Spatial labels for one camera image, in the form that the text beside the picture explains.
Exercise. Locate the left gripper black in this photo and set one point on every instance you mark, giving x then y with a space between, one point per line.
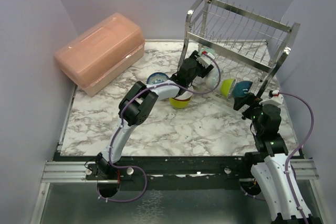
203 70

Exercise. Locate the lime green white bowl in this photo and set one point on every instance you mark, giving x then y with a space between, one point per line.
227 87

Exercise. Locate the dark teal beige bowl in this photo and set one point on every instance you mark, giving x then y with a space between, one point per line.
241 89

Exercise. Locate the white orange bowl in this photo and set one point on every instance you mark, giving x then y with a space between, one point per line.
186 95

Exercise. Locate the mint green brown-rimmed bowl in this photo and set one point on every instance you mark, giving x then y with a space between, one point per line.
206 50

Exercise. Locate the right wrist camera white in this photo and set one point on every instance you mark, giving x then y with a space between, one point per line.
275 98

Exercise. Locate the white grey bottom bowl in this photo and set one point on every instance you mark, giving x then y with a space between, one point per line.
211 80

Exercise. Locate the yellow-green bottom bowl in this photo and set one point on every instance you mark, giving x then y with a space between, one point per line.
179 104

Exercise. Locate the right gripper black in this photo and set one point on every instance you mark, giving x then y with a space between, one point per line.
250 98

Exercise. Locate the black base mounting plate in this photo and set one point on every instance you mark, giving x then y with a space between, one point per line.
133 173

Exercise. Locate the blue white patterned bowl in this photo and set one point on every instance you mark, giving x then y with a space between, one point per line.
157 77

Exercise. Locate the stainless steel dish rack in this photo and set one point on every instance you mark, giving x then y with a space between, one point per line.
247 46

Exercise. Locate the pink plastic storage box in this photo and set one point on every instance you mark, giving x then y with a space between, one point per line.
102 53

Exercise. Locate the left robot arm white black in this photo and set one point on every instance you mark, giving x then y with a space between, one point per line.
138 103

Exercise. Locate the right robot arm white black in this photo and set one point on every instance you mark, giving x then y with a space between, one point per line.
270 166

